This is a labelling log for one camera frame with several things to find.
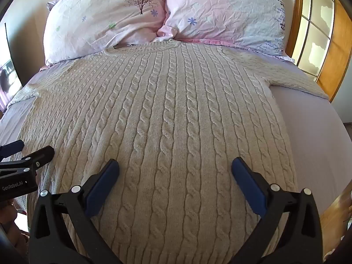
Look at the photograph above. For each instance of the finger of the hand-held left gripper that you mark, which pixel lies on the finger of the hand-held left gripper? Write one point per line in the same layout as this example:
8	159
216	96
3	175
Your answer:
12	146
41	154

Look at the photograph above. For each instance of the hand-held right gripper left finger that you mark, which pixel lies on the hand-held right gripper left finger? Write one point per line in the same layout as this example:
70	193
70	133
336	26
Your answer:
100	187

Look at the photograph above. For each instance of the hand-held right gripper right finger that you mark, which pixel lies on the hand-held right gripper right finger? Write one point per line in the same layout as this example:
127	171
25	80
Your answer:
249	187

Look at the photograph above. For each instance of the lilac bed sheet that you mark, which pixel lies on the lilac bed sheet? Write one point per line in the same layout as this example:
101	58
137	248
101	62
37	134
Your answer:
310	143

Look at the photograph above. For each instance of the dark framed picture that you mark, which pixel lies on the dark framed picture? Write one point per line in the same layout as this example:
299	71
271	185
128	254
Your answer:
9	68

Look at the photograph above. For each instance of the pink pillow with tree print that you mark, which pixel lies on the pink pillow with tree print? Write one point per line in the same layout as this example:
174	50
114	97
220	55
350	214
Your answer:
104	16

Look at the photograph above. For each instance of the pink pillow with flower print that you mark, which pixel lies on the pink pillow with flower print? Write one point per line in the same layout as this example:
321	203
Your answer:
225	13

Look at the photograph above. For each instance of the wooden headboard with glass panels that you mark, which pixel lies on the wooden headboard with glass panels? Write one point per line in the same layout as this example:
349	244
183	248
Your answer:
321	27

